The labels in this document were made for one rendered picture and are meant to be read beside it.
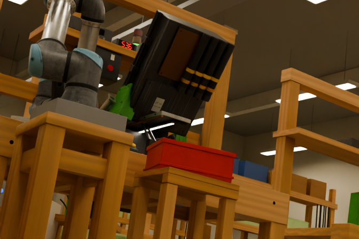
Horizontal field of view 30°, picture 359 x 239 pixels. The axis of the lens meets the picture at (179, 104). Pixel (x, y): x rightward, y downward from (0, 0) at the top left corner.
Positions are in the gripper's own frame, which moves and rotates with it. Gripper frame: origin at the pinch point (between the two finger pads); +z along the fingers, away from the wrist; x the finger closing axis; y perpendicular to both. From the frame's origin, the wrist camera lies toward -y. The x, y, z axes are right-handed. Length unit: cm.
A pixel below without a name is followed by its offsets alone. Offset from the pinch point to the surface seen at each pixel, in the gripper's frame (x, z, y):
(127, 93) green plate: -48, -32, 5
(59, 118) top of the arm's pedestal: 28.2, 25.2, 5.6
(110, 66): -62, -58, -10
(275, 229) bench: -87, 2, 84
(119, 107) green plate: -42, -33, 10
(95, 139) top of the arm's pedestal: 15.1, 23.3, 15.9
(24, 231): 50, 24, 36
